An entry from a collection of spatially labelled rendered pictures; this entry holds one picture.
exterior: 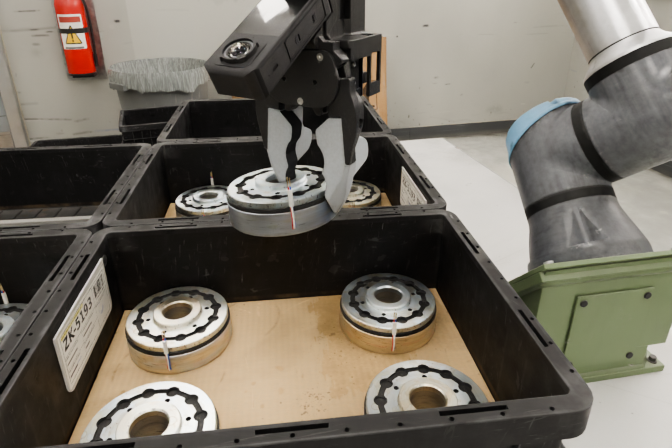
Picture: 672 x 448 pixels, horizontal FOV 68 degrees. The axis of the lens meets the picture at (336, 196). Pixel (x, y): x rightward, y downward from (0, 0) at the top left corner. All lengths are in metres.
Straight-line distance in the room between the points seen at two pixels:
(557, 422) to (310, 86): 0.30
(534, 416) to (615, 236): 0.36
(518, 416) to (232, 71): 0.29
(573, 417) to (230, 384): 0.30
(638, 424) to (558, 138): 0.36
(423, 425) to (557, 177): 0.45
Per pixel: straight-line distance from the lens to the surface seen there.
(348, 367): 0.52
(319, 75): 0.41
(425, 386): 0.46
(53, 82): 3.64
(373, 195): 0.79
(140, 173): 0.74
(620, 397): 0.76
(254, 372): 0.52
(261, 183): 0.46
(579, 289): 0.66
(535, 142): 0.73
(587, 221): 0.69
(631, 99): 0.69
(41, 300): 0.50
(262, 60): 0.35
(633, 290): 0.70
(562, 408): 0.38
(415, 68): 3.82
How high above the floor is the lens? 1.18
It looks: 24 degrees down
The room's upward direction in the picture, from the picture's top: straight up
